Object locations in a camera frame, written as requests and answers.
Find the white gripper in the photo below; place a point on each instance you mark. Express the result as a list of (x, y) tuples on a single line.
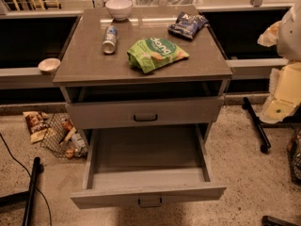
[(290, 37)]

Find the green rice chip bag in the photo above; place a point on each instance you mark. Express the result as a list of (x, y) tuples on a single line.
[(154, 53)]

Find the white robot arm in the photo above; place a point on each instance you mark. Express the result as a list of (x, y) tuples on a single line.
[(289, 36)]

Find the closed grey top drawer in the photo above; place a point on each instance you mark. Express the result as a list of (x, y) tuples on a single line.
[(144, 113)]

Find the dark blue chip bag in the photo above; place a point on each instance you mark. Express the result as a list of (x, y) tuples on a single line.
[(187, 25)]

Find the open grey middle drawer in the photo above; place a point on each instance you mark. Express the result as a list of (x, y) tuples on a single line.
[(147, 167)]

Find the grey drawer cabinet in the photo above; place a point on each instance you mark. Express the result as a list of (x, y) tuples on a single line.
[(153, 78)]

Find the brown snack bag on floor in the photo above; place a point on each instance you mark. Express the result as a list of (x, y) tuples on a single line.
[(37, 125)]

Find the black stand leg right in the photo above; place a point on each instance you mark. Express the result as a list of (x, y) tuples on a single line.
[(265, 143)]

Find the black stand leg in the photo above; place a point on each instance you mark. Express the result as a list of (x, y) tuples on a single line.
[(27, 196), (265, 143)]

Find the dark basket at right edge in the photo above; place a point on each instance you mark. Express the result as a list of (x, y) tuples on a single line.
[(294, 157)]

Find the silver blue soda can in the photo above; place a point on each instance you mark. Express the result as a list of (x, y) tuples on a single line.
[(110, 39)]

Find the white bowl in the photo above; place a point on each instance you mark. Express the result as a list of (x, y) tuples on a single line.
[(119, 9)]

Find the black stand leg left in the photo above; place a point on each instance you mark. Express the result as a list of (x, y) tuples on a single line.
[(27, 196)]

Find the wire mesh basket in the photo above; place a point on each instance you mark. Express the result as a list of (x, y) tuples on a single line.
[(62, 139)]

